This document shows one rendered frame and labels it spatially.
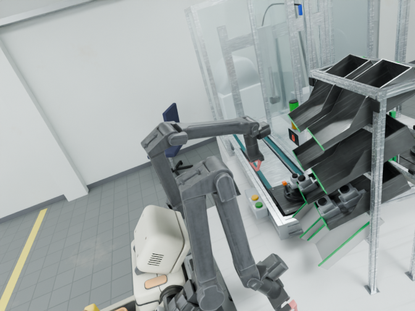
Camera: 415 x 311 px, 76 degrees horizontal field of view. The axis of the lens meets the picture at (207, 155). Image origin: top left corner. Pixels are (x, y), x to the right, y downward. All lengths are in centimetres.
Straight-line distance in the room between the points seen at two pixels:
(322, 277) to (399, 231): 43
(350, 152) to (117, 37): 351
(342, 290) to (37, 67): 397
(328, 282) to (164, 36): 359
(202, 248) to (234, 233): 9
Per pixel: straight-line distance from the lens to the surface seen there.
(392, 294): 132
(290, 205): 147
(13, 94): 420
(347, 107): 96
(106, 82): 412
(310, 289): 129
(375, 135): 85
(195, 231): 70
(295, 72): 146
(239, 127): 110
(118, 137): 431
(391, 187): 101
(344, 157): 102
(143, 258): 92
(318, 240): 125
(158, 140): 92
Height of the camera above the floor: 194
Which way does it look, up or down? 28 degrees down
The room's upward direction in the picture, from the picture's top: 17 degrees counter-clockwise
